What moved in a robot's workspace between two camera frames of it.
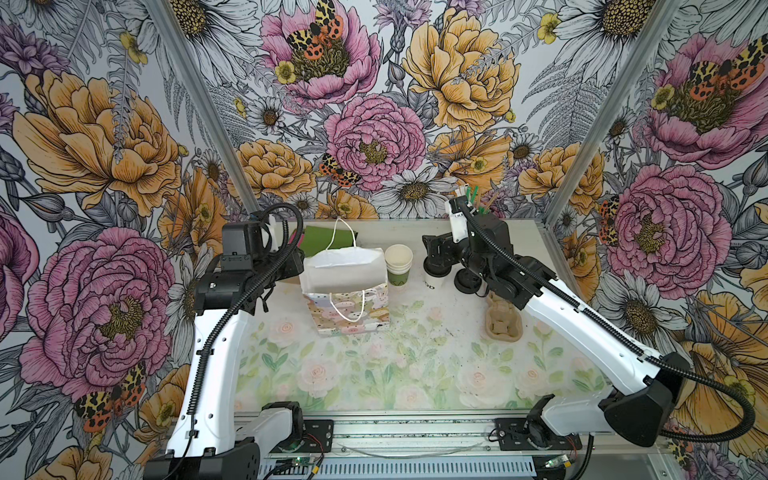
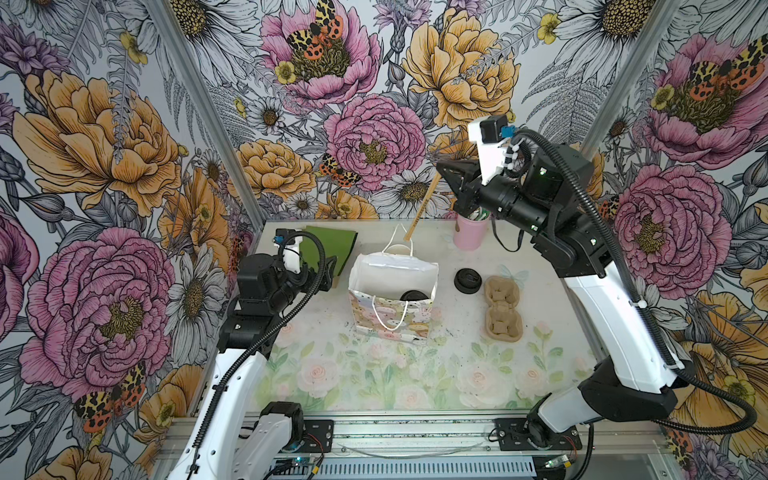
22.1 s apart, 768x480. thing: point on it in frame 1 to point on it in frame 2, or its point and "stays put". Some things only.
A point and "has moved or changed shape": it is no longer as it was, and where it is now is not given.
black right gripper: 433,247 to 468,198
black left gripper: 294,264 to 325,281
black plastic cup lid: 436,269 to 413,295
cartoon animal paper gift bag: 347,289 has moved or changed shape
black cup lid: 467,281 stays put
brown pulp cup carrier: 503,319 stays put
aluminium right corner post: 610,113 stays put
